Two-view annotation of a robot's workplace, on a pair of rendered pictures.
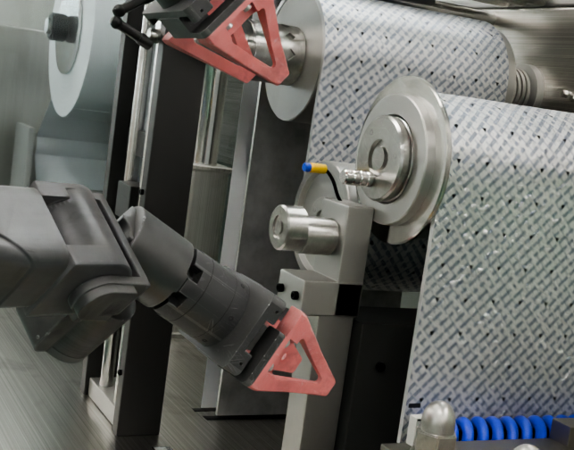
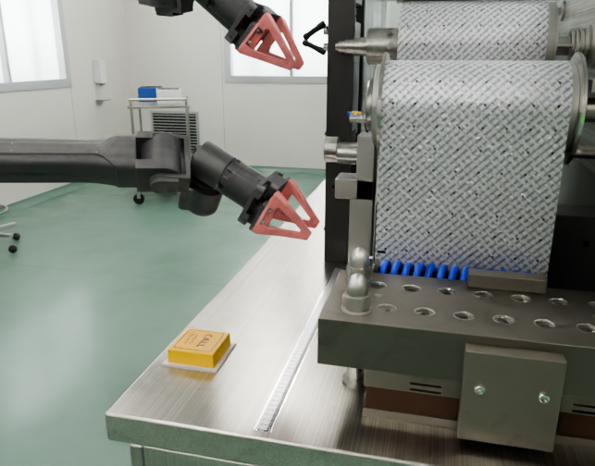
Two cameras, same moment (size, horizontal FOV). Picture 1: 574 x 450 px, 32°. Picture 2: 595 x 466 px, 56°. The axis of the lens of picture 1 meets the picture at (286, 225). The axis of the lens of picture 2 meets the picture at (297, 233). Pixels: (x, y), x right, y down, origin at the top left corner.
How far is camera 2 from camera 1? 0.56 m
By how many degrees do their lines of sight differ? 41
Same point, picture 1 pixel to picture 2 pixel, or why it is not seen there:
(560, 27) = not seen: outside the picture
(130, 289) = (174, 179)
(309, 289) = (338, 183)
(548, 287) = (477, 182)
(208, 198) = not seen: hidden behind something
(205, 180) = not seen: hidden behind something
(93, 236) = (155, 155)
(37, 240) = (119, 157)
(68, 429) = (304, 255)
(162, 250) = (207, 162)
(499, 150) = (426, 93)
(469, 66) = (511, 34)
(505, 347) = (445, 221)
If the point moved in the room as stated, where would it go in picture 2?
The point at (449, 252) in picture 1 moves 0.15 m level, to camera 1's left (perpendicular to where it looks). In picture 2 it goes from (393, 160) to (308, 149)
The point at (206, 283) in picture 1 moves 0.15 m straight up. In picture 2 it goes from (232, 177) to (229, 69)
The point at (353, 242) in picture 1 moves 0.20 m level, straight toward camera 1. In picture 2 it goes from (363, 156) to (266, 176)
